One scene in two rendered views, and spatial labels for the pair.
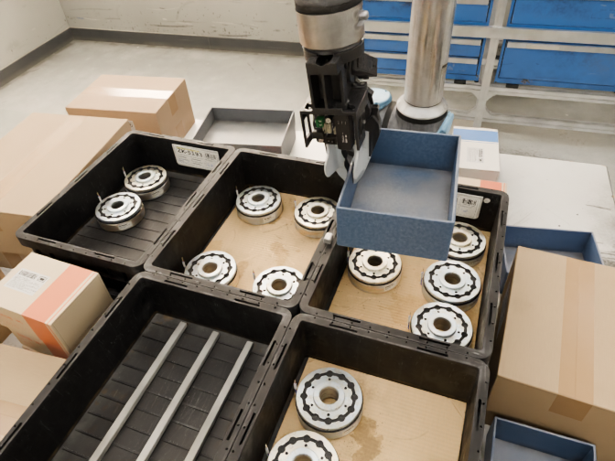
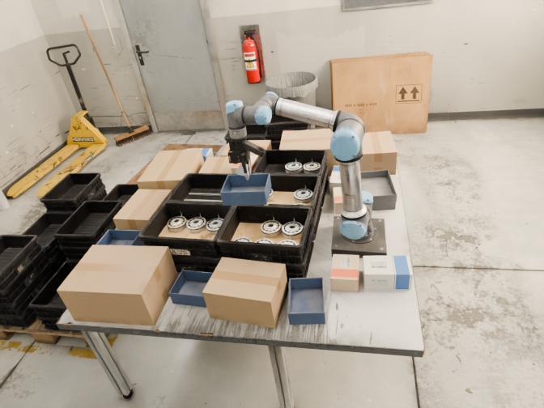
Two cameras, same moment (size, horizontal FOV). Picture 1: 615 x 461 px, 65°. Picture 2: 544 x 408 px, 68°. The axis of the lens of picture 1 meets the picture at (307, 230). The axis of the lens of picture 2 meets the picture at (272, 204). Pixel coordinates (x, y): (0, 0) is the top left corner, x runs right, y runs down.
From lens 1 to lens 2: 1.86 m
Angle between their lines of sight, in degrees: 64
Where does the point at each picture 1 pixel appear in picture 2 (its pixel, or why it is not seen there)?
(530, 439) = not seen: hidden behind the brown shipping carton
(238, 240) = (285, 197)
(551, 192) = (379, 316)
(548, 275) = (267, 271)
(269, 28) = not seen: outside the picture
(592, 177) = (404, 340)
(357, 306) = (254, 229)
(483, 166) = (367, 268)
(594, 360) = (227, 279)
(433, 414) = not seen: hidden behind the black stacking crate
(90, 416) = (215, 190)
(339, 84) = (233, 146)
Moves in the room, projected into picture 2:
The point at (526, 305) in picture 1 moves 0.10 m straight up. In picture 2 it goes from (251, 265) to (248, 247)
